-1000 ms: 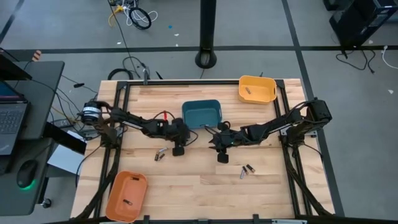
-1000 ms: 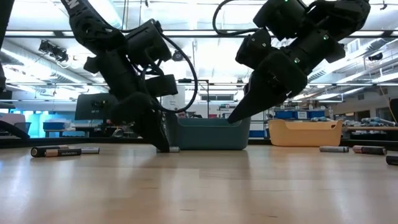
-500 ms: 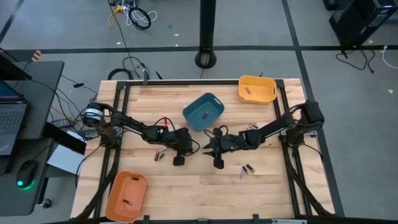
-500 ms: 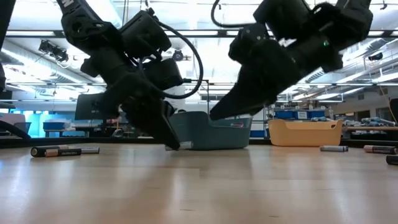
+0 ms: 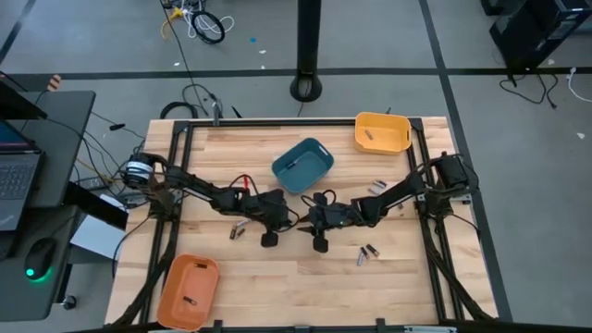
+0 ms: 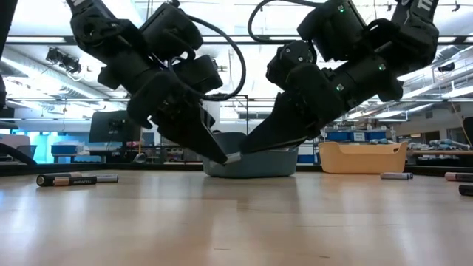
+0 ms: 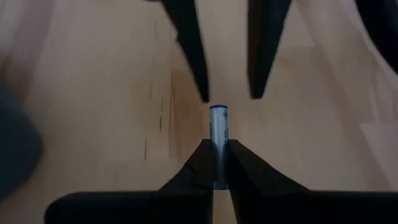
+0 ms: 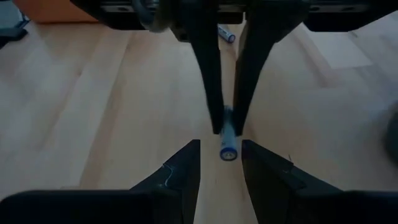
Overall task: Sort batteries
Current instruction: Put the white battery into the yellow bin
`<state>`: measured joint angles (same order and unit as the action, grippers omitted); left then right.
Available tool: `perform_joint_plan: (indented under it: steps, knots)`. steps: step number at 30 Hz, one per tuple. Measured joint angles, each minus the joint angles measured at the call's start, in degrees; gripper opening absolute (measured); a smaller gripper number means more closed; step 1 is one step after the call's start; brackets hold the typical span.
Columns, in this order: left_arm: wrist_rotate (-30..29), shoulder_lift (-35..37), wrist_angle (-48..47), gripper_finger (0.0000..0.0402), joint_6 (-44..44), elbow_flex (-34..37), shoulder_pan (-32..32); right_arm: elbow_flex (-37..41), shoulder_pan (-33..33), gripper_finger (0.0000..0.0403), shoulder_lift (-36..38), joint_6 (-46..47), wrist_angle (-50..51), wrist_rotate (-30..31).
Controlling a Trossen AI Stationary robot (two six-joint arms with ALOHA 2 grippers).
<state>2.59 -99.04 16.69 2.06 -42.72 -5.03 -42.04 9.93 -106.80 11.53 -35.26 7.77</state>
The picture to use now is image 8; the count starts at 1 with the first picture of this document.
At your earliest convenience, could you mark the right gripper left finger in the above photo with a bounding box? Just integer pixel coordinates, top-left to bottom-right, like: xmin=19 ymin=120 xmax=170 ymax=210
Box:
xmin=0 ymin=139 xmax=201 ymax=224

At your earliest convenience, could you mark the silver blue Kirkland AAA battery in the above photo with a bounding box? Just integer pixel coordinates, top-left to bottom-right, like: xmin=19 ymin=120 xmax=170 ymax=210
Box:
xmin=219 ymin=105 xmax=239 ymax=162
xmin=216 ymin=24 xmax=236 ymax=44

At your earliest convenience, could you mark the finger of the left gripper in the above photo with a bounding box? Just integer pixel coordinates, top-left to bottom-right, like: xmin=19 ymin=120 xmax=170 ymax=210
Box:
xmin=186 ymin=18 xmax=225 ymax=135
xmin=233 ymin=12 xmax=310 ymax=137

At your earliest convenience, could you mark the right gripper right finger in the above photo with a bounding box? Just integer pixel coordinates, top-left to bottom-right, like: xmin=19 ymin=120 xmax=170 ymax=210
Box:
xmin=241 ymin=139 xmax=398 ymax=224

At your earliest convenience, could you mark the orange plastic bin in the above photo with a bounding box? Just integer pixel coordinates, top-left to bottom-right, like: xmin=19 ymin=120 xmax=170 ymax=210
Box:
xmin=14 ymin=0 xmax=99 ymax=24

